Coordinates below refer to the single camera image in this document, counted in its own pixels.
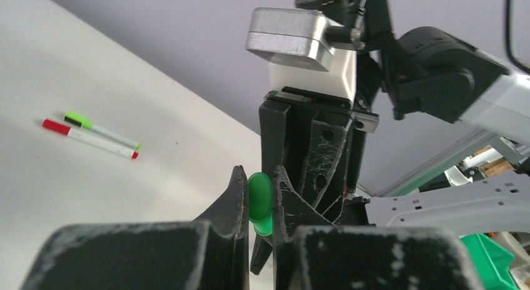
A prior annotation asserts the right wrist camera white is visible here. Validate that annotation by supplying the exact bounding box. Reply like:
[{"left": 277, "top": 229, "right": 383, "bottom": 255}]
[{"left": 246, "top": 7, "right": 357, "bottom": 101}]

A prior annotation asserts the white pen red end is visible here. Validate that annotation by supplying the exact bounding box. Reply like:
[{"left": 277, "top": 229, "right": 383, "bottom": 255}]
[{"left": 42, "top": 119, "right": 139, "bottom": 159}]

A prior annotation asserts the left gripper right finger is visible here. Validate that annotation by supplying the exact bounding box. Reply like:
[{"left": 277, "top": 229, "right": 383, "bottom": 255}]
[{"left": 272, "top": 166, "right": 484, "bottom": 289}]

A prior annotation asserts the green plastic bin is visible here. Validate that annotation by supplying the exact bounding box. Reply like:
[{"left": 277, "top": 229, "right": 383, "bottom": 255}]
[{"left": 461, "top": 234, "right": 519, "bottom": 290}]

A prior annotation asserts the white pen green end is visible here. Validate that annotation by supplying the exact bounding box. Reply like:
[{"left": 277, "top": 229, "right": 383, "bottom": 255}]
[{"left": 64, "top": 111, "right": 142, "bottom": 150}]

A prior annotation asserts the green square cap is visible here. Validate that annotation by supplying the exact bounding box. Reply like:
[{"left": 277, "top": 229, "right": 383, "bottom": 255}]
[{"left": 248, "top": 172, "right": 273, "bottom": 237}]

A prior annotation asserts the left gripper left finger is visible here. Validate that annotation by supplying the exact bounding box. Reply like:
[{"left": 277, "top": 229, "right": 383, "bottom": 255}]
[{"left": 22, "top": 166, "right": 250, "bottom": 289}]

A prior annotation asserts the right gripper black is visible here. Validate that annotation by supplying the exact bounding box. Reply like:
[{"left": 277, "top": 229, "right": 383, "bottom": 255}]
[{"left": 259, "top": 87, "right": 379, "bottom": 223}]

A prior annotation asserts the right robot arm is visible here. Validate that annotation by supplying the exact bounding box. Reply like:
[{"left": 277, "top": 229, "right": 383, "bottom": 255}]
[{"left": 246, "top": 0, "right": 529, "bottom": 223}]

